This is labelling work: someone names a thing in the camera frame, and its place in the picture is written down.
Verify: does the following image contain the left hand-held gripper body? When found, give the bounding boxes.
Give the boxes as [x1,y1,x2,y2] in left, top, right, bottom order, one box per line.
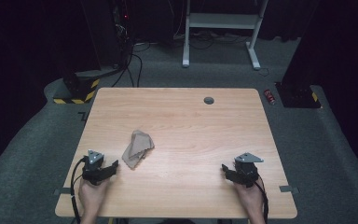
[81,149,112,187]

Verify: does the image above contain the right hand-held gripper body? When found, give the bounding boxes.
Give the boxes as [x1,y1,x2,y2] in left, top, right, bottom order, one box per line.
[233,152,265,189]

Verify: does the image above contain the grey cleaning cloth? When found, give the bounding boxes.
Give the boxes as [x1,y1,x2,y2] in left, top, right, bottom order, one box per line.
[121,130,156,171]

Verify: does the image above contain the grey tape strip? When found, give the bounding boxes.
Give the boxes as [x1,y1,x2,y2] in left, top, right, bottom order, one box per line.
[53,187,73,197]
[279,185,300,194]

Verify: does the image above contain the red can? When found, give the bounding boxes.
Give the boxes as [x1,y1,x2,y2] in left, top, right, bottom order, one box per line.
[263,89,277,105]

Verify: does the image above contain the black yellow striped base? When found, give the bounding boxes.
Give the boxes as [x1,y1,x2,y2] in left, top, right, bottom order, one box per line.
[53,69,102,105]

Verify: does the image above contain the black base with yellow mark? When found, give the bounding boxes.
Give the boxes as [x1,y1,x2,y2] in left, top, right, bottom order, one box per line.
[274,81,323,109]

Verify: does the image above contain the white metal stand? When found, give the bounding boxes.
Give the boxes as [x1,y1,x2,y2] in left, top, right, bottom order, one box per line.
[182,0,270,71]

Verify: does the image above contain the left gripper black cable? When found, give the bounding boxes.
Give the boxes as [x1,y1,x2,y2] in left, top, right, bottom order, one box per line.
[70,156,89,224]

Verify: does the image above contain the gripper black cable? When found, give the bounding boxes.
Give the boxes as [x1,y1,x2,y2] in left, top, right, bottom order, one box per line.
[254,176,270,224]
[70,156,89,224]

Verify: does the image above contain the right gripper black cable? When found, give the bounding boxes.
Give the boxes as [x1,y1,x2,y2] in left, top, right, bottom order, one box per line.
[254,176,270,224]

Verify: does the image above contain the black floor cables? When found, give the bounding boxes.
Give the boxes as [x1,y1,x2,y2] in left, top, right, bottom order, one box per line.
[111,41,152,89]

